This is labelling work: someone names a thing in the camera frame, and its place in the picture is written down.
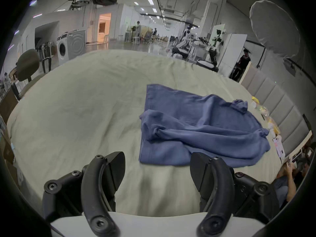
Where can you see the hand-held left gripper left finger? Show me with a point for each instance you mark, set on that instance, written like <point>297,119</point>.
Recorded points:
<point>98,194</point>

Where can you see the black robot on stand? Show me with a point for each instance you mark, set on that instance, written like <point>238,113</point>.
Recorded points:
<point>214,49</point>

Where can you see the white washing machine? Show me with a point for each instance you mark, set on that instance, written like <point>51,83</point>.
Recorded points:
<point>70,47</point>

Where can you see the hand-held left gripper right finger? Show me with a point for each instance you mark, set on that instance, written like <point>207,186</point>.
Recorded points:
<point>214,194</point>

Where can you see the white softbox lamp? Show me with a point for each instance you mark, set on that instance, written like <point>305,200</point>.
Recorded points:
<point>274,26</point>

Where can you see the dark blue shirt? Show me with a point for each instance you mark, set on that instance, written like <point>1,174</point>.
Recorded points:
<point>197,129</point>

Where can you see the grey padded headboard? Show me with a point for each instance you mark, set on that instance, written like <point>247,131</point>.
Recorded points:
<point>279,105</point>

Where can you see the pile of small packets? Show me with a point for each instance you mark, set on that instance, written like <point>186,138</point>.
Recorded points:
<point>267,122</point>

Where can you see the grey office chair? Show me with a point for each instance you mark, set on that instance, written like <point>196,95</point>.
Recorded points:
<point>27,67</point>

